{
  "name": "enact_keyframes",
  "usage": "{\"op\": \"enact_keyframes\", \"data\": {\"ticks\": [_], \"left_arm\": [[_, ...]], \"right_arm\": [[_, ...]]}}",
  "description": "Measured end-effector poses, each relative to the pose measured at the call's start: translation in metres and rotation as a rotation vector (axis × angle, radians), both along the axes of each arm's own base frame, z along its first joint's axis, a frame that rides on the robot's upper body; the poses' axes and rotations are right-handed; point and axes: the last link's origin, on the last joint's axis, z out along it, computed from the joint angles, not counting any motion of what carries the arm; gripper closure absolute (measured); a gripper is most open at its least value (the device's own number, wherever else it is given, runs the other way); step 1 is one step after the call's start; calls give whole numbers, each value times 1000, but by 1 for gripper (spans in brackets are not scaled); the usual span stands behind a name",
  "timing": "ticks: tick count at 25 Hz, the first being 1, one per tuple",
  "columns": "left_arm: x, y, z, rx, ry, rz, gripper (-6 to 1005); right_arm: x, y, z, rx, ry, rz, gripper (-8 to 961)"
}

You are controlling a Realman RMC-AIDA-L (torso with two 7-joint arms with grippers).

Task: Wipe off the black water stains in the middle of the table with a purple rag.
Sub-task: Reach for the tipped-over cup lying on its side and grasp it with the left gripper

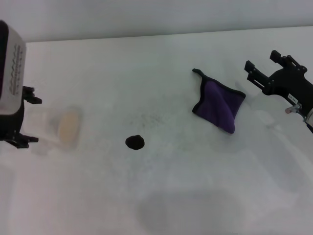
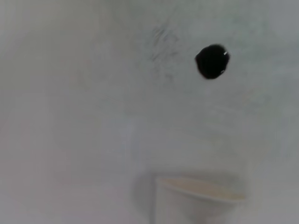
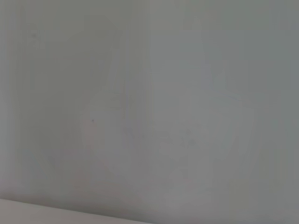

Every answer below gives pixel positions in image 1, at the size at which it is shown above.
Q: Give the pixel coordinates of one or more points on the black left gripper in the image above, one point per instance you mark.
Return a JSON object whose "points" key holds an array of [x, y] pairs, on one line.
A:
{"points": [[12, 122]]}

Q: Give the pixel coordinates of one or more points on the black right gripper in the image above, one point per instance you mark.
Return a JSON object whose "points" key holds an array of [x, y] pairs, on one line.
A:
{"points": [[291, 84]]}

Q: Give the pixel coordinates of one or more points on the white paper cup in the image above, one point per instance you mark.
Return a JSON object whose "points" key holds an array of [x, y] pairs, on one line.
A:
{"points": [[69, 126]]}

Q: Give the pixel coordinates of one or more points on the purple rag with black trim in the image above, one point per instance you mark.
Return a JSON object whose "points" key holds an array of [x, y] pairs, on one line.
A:
{"points": [[220, 105]]}

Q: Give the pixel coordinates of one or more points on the black water stain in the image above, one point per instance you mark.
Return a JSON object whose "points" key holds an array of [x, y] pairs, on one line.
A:
{"points": [[134, 142]]}

